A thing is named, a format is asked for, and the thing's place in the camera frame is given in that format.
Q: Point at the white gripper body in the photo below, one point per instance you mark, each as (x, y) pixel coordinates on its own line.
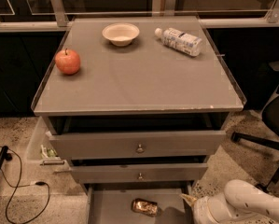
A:
(202, 209)

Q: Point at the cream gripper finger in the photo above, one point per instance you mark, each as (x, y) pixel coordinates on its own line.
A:
(190, 200)

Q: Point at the orange soda can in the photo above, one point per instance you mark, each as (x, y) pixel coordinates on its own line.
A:
(145, 207)

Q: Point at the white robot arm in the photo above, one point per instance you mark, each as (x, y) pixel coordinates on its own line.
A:
(238, 201)

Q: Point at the grey top drawer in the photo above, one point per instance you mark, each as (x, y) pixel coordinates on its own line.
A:
(81, 146)

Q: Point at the grey drawer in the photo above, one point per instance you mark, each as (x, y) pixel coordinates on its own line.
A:
(81, 146)
(114, 206)
(138, 173)

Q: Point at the grey bottom drawer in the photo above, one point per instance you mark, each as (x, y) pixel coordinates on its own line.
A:
(114, 206)

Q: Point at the grey drawer cabinet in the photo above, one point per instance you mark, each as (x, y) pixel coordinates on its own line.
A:
(144, 87)

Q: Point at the grey middle drawer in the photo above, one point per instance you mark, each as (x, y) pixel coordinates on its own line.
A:
(138, 173)

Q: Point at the clear plastic storage bin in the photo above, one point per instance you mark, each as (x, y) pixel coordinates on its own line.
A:
(40, 151)

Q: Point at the clear plastic water bottle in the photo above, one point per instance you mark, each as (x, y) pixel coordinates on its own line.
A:
(181, 41)

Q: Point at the white paper bowl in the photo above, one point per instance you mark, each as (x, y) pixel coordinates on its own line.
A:
(121, 34)

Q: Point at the red apple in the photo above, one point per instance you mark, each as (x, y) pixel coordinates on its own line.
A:
(68, 61)

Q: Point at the metal window rail frame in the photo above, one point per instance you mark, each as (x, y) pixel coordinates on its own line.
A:
(44, 15)

